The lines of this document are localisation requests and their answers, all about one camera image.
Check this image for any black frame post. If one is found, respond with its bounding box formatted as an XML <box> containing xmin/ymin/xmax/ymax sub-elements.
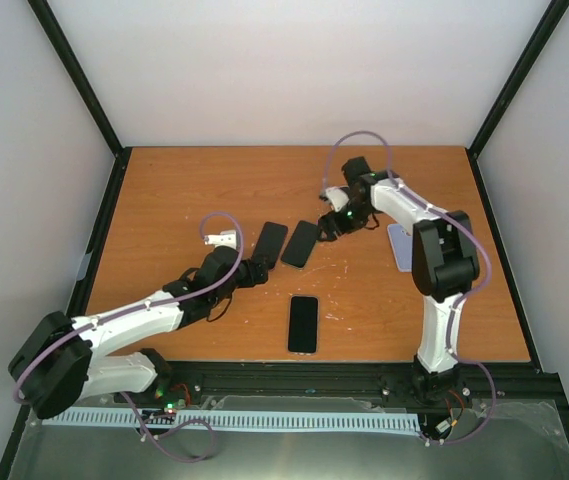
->
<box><xmin>466</xmin><ymin>0</ymin><xmax>569</xmax><ymax>159</ymax></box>
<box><xmin>27</xmin><ymin>0</ymin><xmax>132</xmax><ymax>161</ymax></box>

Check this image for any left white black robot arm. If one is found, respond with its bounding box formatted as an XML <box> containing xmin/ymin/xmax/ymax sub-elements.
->
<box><xmin>8</xmin><ymin>246</ymin><xmax>277</xmax><ymax>419</ymax></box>

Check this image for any left black frame post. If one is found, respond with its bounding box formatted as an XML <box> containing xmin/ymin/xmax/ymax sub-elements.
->
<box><xmin>27</xmin><ymin>0</ymin><xmax>132</xmax><ymax>161</ymax></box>

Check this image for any right black frame post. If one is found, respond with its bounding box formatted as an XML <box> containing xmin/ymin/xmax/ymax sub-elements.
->
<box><xmin>466</xmin><ymin>0</ymin><xmax>569</xmax><ymax>159</ymax></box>

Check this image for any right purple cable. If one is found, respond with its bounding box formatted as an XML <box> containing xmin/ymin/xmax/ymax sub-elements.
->
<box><xmin>321</xmin><ymin>130</ymin><xmax>498</xmax><ymax>447</ymax></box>

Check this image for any black phone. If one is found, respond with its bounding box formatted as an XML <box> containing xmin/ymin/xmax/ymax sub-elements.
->
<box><xmin>287</xmin><ymin>295</ymin><xmax>319</xmax><ymax>355</ymax></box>
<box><xmin>251</xmin><ymin>221</ymin><xmax>288</xmax><ymax>260</ymax></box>

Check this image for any light blue slotted cable duct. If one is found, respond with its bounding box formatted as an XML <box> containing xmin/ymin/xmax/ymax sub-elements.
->
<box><xmin>42</xmin><ymin>407</ymin><xmax>420</xmax><ymax>436</ymax></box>

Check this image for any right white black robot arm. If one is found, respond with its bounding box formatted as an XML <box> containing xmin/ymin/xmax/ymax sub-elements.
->
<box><xmin>318</xmin><ymin>157</ymin><xmax>480</xmax><ymax>404</ymax></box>

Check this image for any phone in pink case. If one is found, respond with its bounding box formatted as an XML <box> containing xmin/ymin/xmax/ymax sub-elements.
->
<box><xmin>281</xmin><ymin>221</ymin><xmax>318</xmax><ymax>269</ymax></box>

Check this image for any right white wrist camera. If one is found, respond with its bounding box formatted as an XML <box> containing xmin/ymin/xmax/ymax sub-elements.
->
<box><xmin>319</xmin><ymin>186</ymin><xmax>350</xmax><ymax>212</ymax></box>

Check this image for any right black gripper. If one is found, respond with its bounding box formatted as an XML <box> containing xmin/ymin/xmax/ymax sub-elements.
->
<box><xmin>317</xmin><ymin>199</ymin><xmax>375</xmax><ymax>243</ymax></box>

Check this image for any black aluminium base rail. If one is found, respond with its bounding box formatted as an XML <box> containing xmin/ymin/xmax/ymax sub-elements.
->
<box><xmin>33</xmin><ymin>361</ymin><xmax>563</xmax><ymax>414</ymax></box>

